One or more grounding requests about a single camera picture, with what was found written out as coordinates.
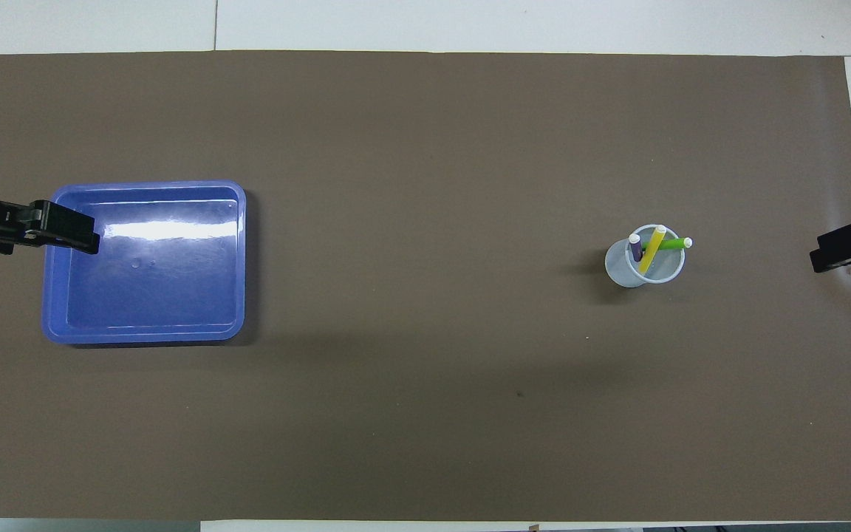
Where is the yellow pen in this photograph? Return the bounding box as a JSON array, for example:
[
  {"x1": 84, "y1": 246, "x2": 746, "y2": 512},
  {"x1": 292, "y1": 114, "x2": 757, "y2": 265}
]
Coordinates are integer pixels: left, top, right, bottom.
[{"x1": 638, "y1": 225, "x2": 668, "y2": 276}]

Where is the blue plastic tray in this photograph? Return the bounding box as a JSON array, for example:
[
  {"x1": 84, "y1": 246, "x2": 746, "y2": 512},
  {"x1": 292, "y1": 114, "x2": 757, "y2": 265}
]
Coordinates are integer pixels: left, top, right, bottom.
[{"x1": 41, "y1": 180, "x2": 247, "y2": 346}]

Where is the translucent plastic cup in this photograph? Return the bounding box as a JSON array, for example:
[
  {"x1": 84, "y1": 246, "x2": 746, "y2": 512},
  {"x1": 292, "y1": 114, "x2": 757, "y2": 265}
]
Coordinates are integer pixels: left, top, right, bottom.
[{"x1": 604, "y1": 224, "x2": 686, "y2": 289}]

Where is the brown table mat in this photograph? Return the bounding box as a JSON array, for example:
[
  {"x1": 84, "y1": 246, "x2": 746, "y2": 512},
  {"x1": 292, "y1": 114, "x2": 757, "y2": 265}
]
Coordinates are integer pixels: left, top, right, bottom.
[{"x1": 0, "y1": 50, "x2": 851, "y2": 522}]

